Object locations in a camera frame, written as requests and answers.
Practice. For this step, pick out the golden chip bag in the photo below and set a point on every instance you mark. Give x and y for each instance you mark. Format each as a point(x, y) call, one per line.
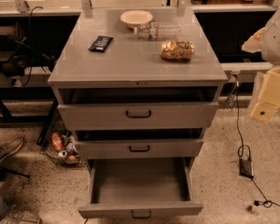
point(177, 50)

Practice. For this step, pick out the white can in basket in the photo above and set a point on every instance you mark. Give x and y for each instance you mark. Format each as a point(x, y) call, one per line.
point(62, 154)

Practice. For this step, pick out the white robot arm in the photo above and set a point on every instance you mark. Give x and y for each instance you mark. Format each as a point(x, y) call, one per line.
point(267, 41)

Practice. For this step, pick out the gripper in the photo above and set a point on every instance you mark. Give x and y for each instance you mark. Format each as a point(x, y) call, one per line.
point(277, 44)

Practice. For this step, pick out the black power adapter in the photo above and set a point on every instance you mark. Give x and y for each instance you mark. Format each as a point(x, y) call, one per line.
point(246, 168)

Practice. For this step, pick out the grey middle drawer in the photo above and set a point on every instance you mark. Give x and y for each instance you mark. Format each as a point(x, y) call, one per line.
point(131, 144)

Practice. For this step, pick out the wire basket on floor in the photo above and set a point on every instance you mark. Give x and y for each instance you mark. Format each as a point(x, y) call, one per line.
point(72, 160)

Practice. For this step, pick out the grey top drawer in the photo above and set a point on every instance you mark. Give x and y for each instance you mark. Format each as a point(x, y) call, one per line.
point(138, 116)

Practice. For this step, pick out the black machine under bench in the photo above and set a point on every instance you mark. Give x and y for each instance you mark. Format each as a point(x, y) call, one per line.
point(16, 55)

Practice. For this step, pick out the grey bottom drawer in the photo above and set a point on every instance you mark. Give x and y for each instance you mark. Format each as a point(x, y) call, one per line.
point(140, 188)

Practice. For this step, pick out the red soda can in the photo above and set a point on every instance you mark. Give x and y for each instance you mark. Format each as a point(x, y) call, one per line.
point(57, 142)

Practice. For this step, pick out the brown shoe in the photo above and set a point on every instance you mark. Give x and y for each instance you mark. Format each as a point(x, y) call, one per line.
point(8, 149)

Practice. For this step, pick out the white ceramic bowl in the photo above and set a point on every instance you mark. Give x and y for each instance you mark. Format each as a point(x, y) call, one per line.
point(133, 18)

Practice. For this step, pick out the grey drawer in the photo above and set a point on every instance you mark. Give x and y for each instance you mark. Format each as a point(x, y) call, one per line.
point(138, 116)
point(140, 188)
point(131, 144)

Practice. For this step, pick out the dark blue snack bar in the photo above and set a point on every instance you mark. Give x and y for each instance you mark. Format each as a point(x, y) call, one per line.
point(100, 44)

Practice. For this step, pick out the clear plastic water bottle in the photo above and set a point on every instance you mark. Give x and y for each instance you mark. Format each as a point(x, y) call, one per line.
point(157, 30)

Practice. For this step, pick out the grey metal drawer cabinet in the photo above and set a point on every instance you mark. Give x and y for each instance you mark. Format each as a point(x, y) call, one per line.
point(131, 70)

